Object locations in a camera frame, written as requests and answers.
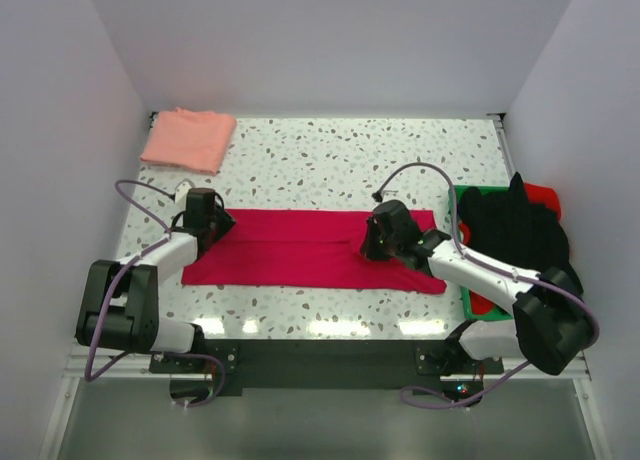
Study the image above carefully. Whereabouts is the crimson red t-shirt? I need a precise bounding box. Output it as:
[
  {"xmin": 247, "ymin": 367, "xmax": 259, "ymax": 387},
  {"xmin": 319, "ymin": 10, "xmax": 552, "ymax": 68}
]
[{"xmin": 181, "ymin": 209, "xmax": 446, "ymax": 295}]

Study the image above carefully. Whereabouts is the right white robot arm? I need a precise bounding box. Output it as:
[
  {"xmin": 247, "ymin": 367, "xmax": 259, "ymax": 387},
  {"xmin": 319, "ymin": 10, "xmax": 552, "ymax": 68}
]
[{"xmin": 361, "ymin": 200, "xmax": 600, "ymax": 375}]

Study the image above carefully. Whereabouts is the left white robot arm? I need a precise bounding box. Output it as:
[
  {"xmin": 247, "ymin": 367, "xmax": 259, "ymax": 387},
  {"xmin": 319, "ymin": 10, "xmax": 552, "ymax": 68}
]
[{"xmin": 75, "ymin": 187, "xmax": 235, "ymax": 372}]

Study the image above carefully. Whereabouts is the folded peach t-shirt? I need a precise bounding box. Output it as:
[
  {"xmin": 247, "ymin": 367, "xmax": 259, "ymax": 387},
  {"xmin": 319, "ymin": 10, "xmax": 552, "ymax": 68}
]
[{"xmin": 140, "ymin": 108, "xmax": 237, "ymax": 175}]

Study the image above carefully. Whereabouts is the black garment in bin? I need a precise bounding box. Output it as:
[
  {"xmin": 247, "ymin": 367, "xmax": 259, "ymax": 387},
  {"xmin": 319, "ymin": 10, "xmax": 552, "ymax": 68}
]
[{"xmin": 457, "ymin": 174, "xmax": 584, "ymax": 293}]

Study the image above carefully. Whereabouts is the green plastic bin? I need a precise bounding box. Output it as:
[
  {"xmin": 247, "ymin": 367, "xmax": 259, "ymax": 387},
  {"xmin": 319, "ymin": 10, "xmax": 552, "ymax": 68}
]
[{"xmin": 449, "ymin": 185, "xmax": 511, "ymax": 322}]

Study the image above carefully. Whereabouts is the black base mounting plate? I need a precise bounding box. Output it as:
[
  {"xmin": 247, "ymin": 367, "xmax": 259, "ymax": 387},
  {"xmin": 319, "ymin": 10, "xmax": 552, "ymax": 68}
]
[{"xmin": 149, "ymin": 340, "xmax": 503, "ymax": 400}]

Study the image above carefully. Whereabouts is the red garment in bin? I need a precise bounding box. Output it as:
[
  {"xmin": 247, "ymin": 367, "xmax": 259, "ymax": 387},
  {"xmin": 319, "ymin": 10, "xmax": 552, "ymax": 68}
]
[{"xmin": 457, "ymin": 182, "xmax": 564, "ymax": 316}]

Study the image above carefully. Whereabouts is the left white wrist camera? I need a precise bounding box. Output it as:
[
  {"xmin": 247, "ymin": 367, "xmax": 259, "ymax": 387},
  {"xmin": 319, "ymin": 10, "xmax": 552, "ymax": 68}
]
[{"xmin": 173, "ymin": 179, "xmax": 195, "ymax": 205}]

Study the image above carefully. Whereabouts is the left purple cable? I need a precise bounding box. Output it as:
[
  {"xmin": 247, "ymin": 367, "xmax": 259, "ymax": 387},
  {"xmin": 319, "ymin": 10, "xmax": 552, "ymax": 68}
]
[{"xmin": 83, "ymin": 179, "xmax": 227, "ymax": 409}]

